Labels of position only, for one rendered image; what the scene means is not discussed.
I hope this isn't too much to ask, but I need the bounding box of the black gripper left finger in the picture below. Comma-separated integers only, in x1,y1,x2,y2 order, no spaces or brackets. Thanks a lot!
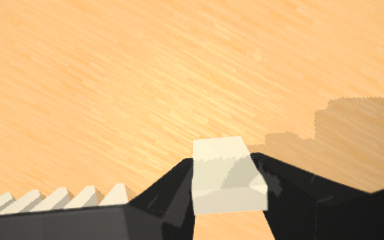
0,158,196,240

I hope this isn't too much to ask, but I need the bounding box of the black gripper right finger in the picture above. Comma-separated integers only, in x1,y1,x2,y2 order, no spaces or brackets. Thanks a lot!
250,152,384,240

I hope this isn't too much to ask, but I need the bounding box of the cream domino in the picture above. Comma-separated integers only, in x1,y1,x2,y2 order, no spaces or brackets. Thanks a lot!
192,136,268,215
64,185,98,208
0,189,42,214
98,183,128,206
30,187,71,212
0,192,14,211

